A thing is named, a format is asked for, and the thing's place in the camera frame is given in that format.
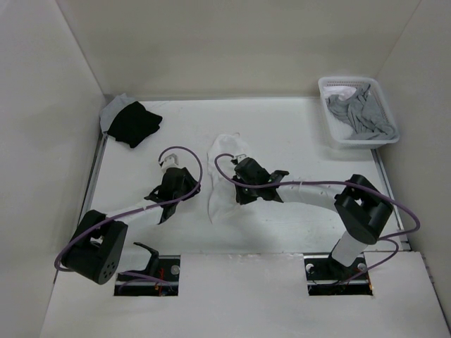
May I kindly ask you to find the white tank top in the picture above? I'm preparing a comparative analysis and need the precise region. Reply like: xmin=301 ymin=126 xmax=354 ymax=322
xmin=206 ymin=132 xmax=255 ymax=225

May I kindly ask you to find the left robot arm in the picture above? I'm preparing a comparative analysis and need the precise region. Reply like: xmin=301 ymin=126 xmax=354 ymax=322
xmin=56 ymin=167 xmax=200 ymax=285

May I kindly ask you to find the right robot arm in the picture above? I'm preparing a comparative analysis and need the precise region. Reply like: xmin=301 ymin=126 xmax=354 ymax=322
xmin=231 ymin=155 xmax=393 ymax=279

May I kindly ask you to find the black folded tank top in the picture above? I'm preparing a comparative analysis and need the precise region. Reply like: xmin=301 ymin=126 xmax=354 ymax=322
xmin=106 ymin=101 xmax=163 ymax=149

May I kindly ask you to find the grey folded tank top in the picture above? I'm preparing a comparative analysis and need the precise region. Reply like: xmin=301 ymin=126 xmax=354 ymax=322
xmin=99 ymin=94 xmax=134 ymax=134

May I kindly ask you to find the grey tank top in basket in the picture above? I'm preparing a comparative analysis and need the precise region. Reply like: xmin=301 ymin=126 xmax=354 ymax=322
xmin=325 ymin=83 xmax=395 ymax=141

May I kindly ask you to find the white plastic basket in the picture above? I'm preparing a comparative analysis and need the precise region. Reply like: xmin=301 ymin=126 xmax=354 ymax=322
xmin=318 ymin=76 xmax=400 ymax=149

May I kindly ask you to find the white garment in basket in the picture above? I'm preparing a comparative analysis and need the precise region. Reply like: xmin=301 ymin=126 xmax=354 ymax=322
xmin=323 ymin=86 xmax=357 ymax=101

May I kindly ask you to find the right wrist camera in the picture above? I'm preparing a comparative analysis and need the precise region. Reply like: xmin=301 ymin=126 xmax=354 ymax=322
xmin=230 ymin=154 xmax=247 ymax=165

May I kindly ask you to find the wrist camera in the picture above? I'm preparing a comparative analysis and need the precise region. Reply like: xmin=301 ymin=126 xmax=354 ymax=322
xmin=230 ymin=154 xmax=247 ymax=165
xmin=159 ymin=154 xmax=179 ymax=173

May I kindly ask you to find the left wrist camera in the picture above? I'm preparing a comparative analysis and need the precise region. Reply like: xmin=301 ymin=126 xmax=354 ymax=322
xmin=159 ymin=154 xmax=179 ymax=173

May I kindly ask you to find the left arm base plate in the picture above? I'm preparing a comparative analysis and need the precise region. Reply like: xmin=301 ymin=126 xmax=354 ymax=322
xmin=113 ymin=256 xmax=180 ymax=297

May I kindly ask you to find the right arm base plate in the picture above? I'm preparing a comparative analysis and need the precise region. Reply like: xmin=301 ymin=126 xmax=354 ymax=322
xmin=304 ymin=254 xmax=373 ymax=296

